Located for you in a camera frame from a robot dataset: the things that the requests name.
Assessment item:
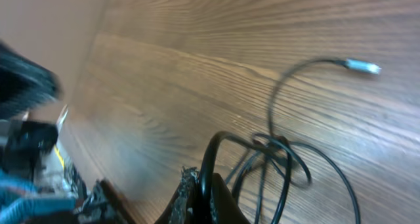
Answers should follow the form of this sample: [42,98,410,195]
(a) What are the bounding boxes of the black usb cables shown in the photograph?
[198,58,382,224]

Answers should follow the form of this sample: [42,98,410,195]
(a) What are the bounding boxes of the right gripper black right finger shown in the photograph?
[211,173,250,224]

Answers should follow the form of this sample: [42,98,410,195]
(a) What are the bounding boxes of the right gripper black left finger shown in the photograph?
[155,167,199,224]

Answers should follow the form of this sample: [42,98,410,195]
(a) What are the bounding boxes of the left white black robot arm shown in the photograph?
[1,42,62,120]

